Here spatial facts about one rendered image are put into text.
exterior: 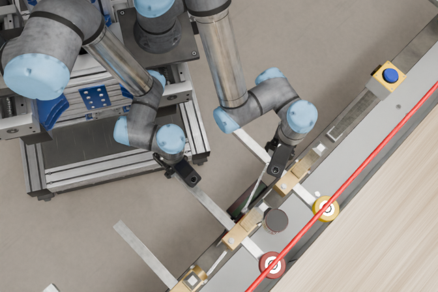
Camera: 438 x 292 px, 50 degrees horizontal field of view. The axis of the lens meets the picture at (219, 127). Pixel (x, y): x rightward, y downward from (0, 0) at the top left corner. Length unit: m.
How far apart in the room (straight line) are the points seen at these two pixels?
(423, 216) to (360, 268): 0.28
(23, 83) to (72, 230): 1.51
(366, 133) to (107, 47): 1.19
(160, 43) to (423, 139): 0.94
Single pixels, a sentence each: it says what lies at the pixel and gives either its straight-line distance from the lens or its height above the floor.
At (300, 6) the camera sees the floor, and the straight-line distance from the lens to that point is 2.95.
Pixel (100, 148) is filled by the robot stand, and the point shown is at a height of 0.21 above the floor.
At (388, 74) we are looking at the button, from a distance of 1.39.
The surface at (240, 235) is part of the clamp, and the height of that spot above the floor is 0.87.
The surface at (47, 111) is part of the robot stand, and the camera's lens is 1.63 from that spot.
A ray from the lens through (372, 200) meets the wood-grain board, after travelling 1.62.
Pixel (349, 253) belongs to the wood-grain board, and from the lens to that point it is 1.57.
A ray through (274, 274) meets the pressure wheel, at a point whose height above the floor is 0.91.
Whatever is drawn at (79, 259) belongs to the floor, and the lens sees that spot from 2.42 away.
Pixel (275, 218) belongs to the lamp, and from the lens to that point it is 1.23.
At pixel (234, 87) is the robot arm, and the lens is 1.12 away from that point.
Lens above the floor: 2.37
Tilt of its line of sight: 70 degrees down
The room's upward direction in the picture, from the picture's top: 13 degrees clockwise
